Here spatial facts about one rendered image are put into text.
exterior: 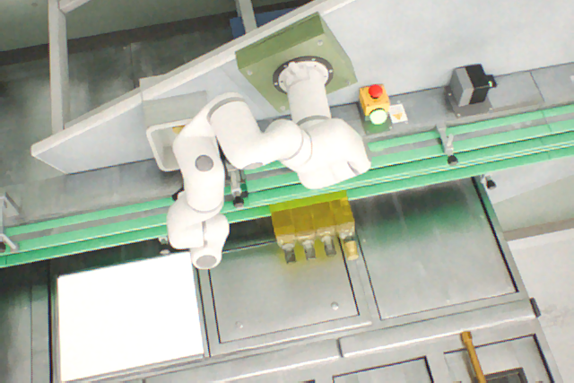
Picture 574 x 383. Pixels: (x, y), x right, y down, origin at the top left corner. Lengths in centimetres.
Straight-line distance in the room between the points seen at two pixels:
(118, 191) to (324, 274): 65
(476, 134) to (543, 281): 358
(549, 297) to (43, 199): 416
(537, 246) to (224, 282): 387
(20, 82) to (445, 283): 163
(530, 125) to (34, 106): 165
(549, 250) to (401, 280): 361
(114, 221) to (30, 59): 94
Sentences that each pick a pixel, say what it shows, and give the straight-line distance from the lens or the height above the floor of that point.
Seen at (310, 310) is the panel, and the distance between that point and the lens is 199.
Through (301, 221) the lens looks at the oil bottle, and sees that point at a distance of 193.
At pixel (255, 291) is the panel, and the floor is 116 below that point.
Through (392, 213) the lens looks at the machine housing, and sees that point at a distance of 217.
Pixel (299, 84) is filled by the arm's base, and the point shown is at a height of 87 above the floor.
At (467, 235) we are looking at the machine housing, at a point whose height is 110.
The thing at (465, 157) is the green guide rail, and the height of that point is 95.
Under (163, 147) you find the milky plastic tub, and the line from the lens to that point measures 196.
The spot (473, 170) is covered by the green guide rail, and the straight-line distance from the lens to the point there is 213.
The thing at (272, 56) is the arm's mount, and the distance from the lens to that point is 164.
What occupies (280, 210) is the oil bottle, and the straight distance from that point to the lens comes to 194.
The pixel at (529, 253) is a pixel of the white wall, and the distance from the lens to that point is 556.
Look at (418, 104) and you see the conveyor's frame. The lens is 200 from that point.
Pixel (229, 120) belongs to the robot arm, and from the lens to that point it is 132.
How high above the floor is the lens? 185
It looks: 30 degrees down
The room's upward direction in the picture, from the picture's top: 167 degrees clockwise
